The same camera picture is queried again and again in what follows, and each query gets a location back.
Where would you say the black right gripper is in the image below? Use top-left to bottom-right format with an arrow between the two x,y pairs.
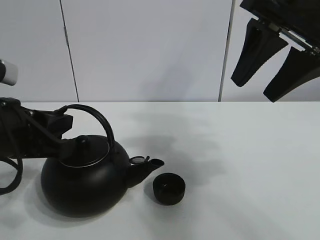
231,0 -> 320,103

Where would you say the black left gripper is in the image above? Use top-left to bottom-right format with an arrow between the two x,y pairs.
0,97 -> 76,160

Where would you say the black round teapot kettle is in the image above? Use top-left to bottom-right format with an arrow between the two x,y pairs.
40,104 -> 165,218

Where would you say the small black teacup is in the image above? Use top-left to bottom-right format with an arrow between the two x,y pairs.
152,172 -> 186,206

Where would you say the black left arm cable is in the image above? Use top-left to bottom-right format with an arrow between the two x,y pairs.
0,104 -> 24,196

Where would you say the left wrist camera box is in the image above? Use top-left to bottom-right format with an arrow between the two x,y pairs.
0,59 -> 18,86

